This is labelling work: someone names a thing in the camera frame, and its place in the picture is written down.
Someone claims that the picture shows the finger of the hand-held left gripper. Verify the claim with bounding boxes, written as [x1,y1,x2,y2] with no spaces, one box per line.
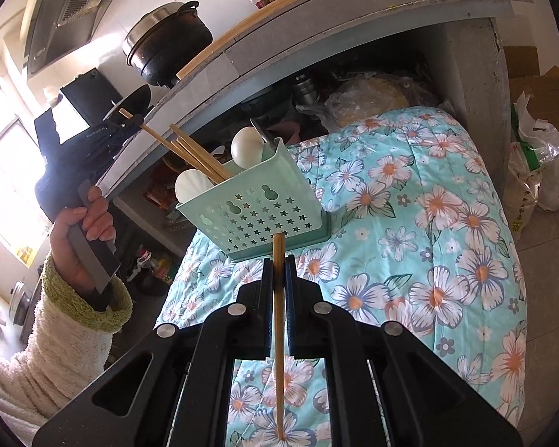
[105,112,145,150]

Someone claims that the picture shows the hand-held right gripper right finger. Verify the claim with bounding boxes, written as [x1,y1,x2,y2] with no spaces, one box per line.
[284,254,525,447]

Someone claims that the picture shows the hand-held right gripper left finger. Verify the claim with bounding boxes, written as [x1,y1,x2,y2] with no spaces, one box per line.
[32,256,275,447]

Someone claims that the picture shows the white shell-shaped spoon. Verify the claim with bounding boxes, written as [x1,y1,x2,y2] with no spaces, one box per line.
[174,169,210,203]

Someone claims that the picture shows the green plastic utensil holder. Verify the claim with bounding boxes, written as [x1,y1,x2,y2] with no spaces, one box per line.
[174,137,334,262]

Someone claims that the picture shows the white plastic spoon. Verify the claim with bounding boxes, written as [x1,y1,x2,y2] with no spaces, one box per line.
[230,127,264,167]

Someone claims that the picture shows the large metal spoon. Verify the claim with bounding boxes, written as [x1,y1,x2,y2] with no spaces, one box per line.
[250,118,275,147]

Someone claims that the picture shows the person's left hand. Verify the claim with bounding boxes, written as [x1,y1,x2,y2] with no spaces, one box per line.
[49,185,117,299]

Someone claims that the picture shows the black box appliance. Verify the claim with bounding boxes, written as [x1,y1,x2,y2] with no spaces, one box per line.
[60,68,122,122]

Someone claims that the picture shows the wooden cutting board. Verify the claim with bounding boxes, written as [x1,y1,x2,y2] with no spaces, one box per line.
[176,0,389,80]

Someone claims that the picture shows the black pot with steel lid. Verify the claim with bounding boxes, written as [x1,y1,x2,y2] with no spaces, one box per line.
[122,1,214,88]

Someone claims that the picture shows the cooking oil bottle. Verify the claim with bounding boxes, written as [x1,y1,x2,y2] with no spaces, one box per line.
[137,244,175,285]

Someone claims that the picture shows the steel range hood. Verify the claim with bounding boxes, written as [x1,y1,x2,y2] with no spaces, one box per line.
[25,0,138,75]

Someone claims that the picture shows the floral teal blanket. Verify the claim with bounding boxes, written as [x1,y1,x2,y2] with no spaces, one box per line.
[154,105,527,447]

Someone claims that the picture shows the stacked steel containers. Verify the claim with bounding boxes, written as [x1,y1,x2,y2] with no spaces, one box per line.
[293,73,318,105]

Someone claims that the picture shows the plastic bag of flatbread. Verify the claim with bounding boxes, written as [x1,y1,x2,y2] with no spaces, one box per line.
[323,74,411,126]

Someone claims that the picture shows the plastic bags on floor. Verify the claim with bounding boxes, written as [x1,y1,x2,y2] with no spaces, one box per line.
[503,93,559,238]

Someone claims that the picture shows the cardboard box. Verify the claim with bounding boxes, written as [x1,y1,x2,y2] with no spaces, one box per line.
[503,47,559,140]

